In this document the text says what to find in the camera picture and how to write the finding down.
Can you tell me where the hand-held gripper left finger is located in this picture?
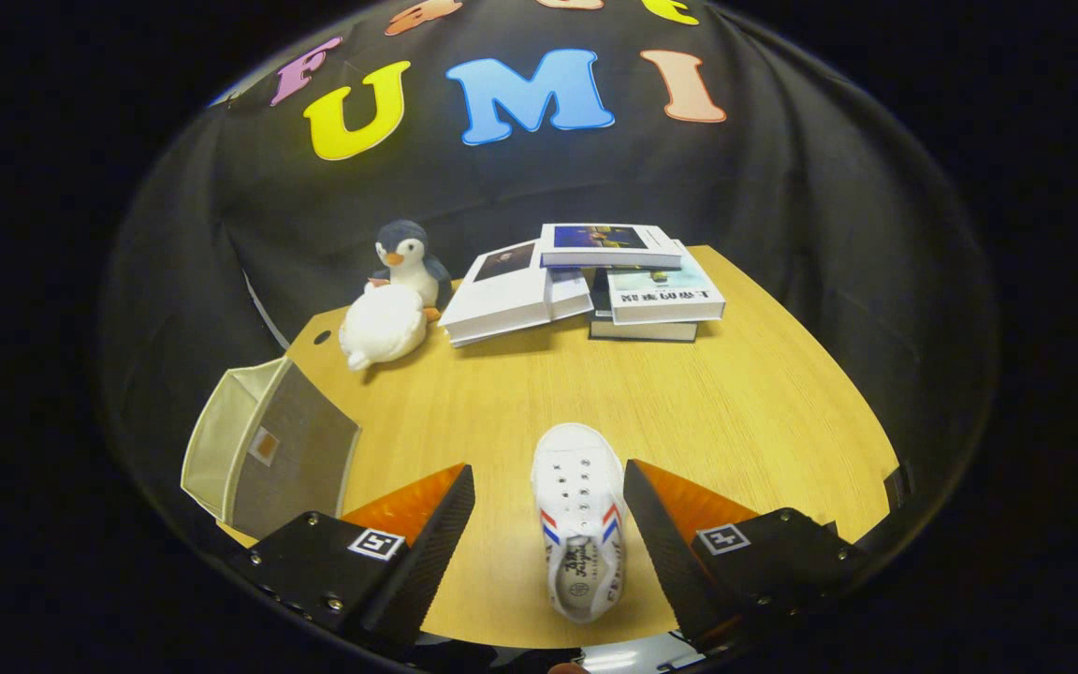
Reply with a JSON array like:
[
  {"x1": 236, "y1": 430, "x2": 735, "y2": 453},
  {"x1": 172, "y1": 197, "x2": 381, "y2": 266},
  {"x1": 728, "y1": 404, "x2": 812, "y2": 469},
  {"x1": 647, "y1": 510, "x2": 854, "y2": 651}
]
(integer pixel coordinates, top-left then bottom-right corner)
[{"x1": 226, "y1": 463, "x2": 476, "y2": 654}]

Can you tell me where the book with blue photo cover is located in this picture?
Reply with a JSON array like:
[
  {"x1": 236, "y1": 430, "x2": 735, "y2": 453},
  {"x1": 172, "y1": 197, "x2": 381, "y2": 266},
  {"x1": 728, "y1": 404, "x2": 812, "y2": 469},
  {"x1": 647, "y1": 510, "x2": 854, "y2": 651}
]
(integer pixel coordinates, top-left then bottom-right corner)
[{"x1": 539, "y1": 223, "x2": 684, "y2": 271}]

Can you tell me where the white book dark square cover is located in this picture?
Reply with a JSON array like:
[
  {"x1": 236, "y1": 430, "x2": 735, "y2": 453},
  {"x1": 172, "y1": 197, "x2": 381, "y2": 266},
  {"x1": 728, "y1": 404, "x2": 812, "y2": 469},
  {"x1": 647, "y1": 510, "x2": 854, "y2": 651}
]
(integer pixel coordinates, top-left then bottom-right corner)
[{"x1": 438, "y1": 241, "x2": 561, "y2": 349}]

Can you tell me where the penguin plush toy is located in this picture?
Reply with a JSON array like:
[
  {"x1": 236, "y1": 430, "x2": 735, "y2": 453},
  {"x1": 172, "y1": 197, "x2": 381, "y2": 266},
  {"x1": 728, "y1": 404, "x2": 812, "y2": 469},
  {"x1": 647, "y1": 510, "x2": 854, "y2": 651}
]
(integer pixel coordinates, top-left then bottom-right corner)
[{"x1": 369, "y1": 220, "x2": 455, "y2": 321}]

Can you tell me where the grey fabric storage box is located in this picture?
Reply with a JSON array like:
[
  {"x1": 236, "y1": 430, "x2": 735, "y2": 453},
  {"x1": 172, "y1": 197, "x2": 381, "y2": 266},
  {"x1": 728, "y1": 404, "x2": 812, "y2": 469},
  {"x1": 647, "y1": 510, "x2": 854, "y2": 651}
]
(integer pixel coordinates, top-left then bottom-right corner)
[{"x1": 181, "y1": 356, "x2": 362, "y2": 541}]

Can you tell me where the white plush toy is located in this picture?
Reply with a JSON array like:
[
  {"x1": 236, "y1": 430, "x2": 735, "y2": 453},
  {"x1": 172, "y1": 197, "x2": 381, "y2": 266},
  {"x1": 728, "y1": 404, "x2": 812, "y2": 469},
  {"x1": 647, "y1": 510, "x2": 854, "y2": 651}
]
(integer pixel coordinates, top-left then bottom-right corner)
[{"x1": 338, "y1": 283, "x2": 429, "y2": 373}]

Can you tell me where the black backdrop cloth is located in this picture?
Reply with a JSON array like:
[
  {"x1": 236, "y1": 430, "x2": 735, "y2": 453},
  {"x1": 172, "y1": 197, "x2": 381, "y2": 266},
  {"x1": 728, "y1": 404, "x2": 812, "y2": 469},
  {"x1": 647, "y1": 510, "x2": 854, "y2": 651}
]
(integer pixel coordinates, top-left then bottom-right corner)
[{"x1": 99, "y1": 0, "x2": 1000, "y2": 530}]

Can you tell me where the plain white book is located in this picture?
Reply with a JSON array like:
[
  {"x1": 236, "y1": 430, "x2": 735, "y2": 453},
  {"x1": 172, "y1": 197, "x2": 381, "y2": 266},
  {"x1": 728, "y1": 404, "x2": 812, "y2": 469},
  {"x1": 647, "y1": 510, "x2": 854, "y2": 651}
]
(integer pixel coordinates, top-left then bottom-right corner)
[{"x1": 546, "y1": 268, "x2": 595, "y2": 323}]

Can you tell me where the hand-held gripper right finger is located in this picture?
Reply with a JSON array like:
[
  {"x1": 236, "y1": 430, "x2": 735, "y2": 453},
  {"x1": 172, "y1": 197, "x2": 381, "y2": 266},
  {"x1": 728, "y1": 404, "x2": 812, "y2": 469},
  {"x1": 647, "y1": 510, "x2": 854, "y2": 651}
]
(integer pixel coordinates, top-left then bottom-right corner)
[{"x1": 623, "y1": 459, "x2": 867, "y2": 650}]

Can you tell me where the black book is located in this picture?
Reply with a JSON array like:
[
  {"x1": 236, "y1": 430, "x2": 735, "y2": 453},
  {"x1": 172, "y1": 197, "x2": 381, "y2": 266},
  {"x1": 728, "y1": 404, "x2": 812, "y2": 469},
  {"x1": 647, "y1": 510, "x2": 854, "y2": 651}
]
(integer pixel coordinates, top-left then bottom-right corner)
[{"x1": 588, "y1": 269, "x2": 700, "y2": 344}]

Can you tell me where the book with teal cover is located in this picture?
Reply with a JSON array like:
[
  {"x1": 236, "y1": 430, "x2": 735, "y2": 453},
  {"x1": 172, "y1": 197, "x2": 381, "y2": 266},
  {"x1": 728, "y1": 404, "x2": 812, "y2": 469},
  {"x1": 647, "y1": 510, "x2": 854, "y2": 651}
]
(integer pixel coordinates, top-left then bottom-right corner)
[{"x1": 606, "y1": 241, "x2": 727, "y2": 327}]

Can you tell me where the white shoe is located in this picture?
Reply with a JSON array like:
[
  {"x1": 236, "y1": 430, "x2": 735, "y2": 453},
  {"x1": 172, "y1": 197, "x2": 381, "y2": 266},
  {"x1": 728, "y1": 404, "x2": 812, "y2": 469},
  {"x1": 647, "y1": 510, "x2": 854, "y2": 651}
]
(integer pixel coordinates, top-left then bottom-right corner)
[{"x1": 531, "y1": 423, "x2": 628, "y2": 625}]

